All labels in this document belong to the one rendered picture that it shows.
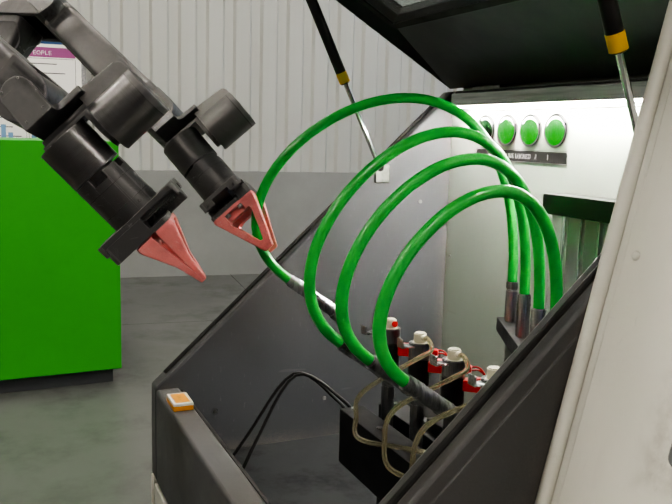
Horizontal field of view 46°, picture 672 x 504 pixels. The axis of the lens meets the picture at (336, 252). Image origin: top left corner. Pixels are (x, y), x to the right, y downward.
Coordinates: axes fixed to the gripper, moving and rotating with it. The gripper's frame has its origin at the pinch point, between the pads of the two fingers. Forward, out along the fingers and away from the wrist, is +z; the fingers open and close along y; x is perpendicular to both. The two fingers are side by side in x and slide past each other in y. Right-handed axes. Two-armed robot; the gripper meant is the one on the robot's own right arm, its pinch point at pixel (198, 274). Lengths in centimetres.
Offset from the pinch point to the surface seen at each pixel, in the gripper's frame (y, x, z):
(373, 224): 17.3, -0.7, 9.0
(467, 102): 46, 46, 16
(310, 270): 8.7, 6.0, 9.5
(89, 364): -120, 336, 38
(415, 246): 18.4, -8.3, 11.8
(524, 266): 29.6, 14.0, 31.0
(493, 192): 28.4, -6.0, 14.1
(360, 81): 156, 695, 60
